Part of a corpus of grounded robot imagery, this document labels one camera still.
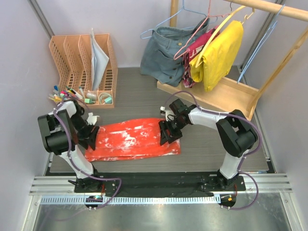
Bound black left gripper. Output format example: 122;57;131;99
71;114;99;150

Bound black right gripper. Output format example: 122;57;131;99
159;117;188;145

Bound orange tie-dye trousers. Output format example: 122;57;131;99
85;118;181;162

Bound blue wire hanger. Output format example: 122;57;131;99
140;0;207;39
237;4;285;84

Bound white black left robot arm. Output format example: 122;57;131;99
38;100;103;193

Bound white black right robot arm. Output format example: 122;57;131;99
158;99;258;191

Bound yellow wooden hanger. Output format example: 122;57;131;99
195;5;247;68

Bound bunch of coloured pens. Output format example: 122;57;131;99
48;85;85;103

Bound wooden clothes rack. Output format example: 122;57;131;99
157;0;308;120

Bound blue denim shorts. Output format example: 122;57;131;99
140;19;210;87

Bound white papers in organizer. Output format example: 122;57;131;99
90;28;109;91

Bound orange plastic file organizer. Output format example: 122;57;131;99
49;34;118;109

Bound magenta patterned garment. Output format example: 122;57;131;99
181;26;220;89

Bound yellow garment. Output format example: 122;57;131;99
189;21;244;92

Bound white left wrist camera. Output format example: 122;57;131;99
87;113;100;126

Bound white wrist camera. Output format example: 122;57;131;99
160;106;174;121
87;113;100;126

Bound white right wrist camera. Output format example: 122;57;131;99
160;106;174;121

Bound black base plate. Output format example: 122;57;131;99
74;172;246;198

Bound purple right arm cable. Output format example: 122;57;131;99
165;90;262;210

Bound pink wire hanger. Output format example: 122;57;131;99
173;0;231;61

